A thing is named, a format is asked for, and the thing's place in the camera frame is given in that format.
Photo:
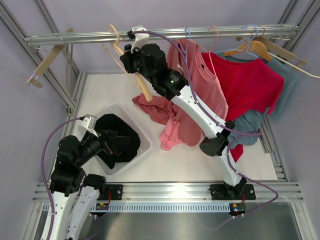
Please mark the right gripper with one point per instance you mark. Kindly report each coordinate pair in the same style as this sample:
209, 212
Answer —
127, 58

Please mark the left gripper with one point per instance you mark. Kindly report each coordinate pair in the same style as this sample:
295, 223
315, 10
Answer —
118, 143

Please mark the black t shirt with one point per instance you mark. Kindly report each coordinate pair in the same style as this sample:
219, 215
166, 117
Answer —
113, 122

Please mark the beige plastic hanger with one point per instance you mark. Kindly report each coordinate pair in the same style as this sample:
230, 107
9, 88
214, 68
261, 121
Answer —
135, 77

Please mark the dusty pink t shirt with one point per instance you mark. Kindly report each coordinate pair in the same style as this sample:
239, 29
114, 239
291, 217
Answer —
179, 126

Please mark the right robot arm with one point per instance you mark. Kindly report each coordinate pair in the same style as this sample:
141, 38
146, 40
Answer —
150, 62

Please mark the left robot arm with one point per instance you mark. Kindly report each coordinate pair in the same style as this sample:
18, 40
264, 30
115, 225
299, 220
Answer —
72, 193

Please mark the light pink t shirt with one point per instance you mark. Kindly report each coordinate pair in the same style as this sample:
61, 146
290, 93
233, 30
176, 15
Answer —
210, 92

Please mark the left wooden clip hanger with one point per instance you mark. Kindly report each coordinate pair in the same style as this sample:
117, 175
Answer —
49, 59

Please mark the wooden clip hanger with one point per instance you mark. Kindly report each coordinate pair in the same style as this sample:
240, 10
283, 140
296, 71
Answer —
49, 59
282, 54

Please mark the red t shirt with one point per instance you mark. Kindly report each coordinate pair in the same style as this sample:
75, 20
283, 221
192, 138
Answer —
251, 90

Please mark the grey blue t shirt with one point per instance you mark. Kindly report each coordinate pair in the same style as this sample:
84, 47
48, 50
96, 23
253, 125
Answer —
287, 77

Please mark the right wooden clip hanger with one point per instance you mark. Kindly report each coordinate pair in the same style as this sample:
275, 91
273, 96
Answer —
282, 54

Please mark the white laundry basket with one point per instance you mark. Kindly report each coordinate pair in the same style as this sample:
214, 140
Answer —
96, 164

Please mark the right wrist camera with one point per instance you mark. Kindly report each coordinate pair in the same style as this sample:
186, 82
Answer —
137, 33

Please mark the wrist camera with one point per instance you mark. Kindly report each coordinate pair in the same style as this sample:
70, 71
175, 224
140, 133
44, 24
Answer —
137, 33
88, 123

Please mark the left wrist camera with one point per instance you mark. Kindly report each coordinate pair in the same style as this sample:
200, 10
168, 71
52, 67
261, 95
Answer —
88, 123

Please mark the white slotted cable duct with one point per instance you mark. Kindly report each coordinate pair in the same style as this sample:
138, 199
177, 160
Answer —
166, 207

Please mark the blue wire hanger right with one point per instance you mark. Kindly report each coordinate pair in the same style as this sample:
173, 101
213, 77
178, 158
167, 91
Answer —
251, 38

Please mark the metal hanging rail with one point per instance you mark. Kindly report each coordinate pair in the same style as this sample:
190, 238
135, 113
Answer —
249, 30

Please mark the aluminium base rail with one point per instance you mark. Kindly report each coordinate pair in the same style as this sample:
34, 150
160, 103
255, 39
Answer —
194, 192

